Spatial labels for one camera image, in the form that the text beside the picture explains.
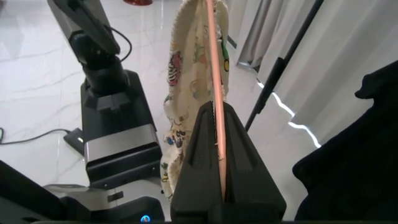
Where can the pink clothes hanger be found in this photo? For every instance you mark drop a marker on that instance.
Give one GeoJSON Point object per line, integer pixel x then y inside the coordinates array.
{"type": "Point", "coordinates": [214, 62]}

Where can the cream printed garment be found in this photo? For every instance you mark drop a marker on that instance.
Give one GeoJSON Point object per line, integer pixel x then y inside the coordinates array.
{"type": "Point", "coordinates": [186, 93]}

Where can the black garment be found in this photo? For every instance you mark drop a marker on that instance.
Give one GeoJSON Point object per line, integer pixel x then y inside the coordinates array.
{"type": "Point", "coordinates": [357, 174]}

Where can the white curtain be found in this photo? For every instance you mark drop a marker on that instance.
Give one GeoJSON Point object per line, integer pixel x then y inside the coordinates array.
{"type": "Point", "coordinates": [342, 46]}

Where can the black clothes rack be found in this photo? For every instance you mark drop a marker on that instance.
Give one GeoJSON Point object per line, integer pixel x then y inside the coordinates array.
{"type": "Point", "coordinates": [280, 68]}

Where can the black power adapter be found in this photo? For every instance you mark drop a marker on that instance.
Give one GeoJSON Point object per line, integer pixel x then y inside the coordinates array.
{"type": "Point", "coordinates": [74, 141]}

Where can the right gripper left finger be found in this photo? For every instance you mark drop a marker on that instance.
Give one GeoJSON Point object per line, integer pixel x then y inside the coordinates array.
{"type": "Point", "coordinates": [199, 186]}

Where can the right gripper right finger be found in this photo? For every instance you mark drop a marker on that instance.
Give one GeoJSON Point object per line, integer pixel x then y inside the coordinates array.
{"type": "Point", "coordinates": [248, 183]}

